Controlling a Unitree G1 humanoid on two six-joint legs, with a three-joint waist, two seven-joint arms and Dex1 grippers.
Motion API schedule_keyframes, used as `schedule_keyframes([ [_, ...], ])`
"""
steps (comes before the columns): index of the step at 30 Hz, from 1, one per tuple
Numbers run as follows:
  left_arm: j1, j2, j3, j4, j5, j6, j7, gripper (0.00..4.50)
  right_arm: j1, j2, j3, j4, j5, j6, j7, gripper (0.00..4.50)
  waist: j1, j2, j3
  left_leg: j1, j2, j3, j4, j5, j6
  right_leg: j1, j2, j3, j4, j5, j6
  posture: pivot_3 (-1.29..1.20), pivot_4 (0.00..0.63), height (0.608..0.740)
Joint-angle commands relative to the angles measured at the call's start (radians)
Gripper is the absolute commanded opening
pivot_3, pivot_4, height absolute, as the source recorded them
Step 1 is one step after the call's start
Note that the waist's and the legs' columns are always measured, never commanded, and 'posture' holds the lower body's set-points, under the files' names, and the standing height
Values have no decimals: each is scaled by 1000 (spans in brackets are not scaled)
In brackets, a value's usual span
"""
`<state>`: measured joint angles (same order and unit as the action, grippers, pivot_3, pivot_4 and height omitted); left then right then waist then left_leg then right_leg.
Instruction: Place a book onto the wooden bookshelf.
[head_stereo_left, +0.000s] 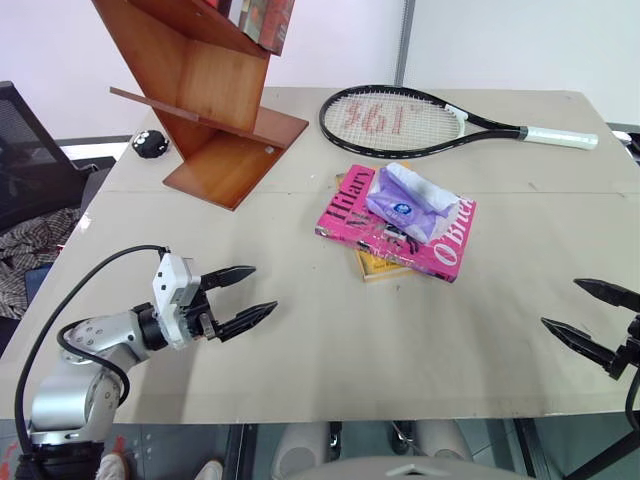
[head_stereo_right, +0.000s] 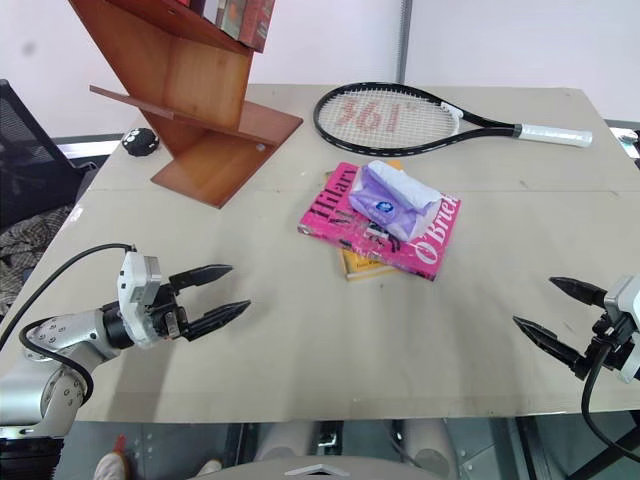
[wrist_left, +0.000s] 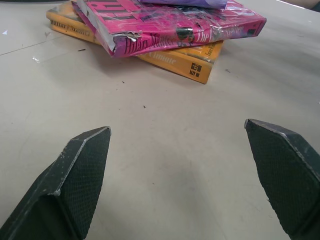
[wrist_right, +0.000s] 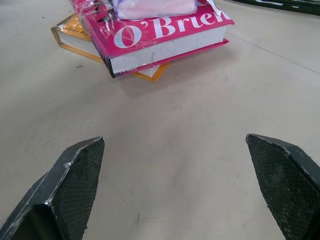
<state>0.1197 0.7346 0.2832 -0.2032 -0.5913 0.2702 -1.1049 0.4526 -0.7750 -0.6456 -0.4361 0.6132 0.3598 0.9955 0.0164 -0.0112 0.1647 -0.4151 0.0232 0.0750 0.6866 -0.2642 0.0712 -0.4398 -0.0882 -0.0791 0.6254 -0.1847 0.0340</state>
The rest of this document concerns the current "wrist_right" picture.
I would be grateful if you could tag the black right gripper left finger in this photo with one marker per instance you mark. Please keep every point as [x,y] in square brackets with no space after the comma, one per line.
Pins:
[65,190]

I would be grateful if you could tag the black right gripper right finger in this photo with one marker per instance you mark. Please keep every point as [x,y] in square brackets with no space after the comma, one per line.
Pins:
[287,185]

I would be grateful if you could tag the orange hardcover book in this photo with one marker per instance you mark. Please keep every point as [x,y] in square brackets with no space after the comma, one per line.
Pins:
[75,40]

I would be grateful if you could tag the pink hardcover book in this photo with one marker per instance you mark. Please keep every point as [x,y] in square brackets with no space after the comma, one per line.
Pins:
[160,32]

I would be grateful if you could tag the white plastic packet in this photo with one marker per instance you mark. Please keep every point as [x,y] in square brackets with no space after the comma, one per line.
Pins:
[155,8]

